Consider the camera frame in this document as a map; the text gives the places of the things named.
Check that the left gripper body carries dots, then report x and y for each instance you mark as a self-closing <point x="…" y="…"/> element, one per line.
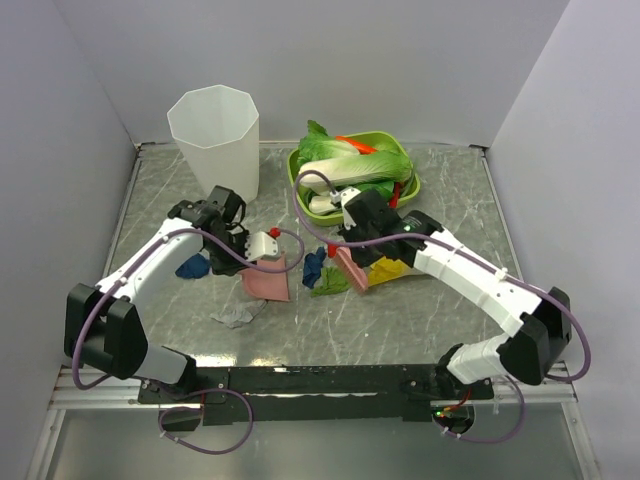
<point x="222" y="258"/>

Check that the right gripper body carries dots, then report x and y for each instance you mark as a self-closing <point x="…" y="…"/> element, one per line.
<point x="366" y="254"/>

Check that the pink dustpan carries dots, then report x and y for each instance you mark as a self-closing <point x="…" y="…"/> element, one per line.
<point x="265" y="286"/>

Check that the pink hand brush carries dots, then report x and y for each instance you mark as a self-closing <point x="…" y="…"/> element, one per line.
<point x="353" y="273"/>

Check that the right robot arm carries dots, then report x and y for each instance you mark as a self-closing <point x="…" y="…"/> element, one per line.
<point x="535" y="325"/>

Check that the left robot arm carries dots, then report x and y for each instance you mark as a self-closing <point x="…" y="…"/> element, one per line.
<point x="103" y="328"/>

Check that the dark blue paper scrap left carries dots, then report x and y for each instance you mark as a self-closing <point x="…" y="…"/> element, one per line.
<point x="196" y="267"/>

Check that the yellow napa cabbage toy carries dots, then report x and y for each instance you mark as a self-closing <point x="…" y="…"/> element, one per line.
<point x="386" y="270"/>

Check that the red chili pepper toy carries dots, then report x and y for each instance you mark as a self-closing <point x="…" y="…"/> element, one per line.
<point x="393" y="202"/>

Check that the grey paper scrap left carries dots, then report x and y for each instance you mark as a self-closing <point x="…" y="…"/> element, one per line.
<point x="239" y="315"/>

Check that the red paper scrap near tray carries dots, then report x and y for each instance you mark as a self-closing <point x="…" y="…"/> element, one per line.
<point x="331" y="250"/>

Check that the green paper scrap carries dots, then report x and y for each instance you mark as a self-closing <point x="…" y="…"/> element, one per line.
<point x="332" y="281"/>

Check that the dark blue scrap near bin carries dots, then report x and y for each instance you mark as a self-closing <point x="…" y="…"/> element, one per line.
<point x="312" y="267"/>

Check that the small bok choy toy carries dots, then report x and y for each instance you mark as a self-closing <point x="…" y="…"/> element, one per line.
<point x="320" y="204"/>

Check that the orange carrot toy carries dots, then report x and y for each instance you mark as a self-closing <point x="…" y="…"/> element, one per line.
<point x="362" y="148"/>

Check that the large green cabbage toy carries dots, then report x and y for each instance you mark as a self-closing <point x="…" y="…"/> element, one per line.
<point x="356" y="169"/>

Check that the translucent white plastic bin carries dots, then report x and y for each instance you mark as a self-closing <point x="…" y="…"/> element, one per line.
<point x="217" y="130"/>

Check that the green leafy lettuce toy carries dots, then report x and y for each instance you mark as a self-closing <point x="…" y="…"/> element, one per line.
<point x="318" y="145"/>

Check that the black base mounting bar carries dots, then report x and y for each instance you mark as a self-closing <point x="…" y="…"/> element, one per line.
<point x="306" y="393"/>

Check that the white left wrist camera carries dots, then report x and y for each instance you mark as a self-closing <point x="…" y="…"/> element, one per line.
<point x="261" y="245"/>

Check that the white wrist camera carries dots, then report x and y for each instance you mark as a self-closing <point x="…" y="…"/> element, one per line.
<point x="341" y="199"/>
<point x="261" y="245"/>

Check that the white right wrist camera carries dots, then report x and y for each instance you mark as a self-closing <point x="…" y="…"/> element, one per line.
<point x="341" y="199"/>

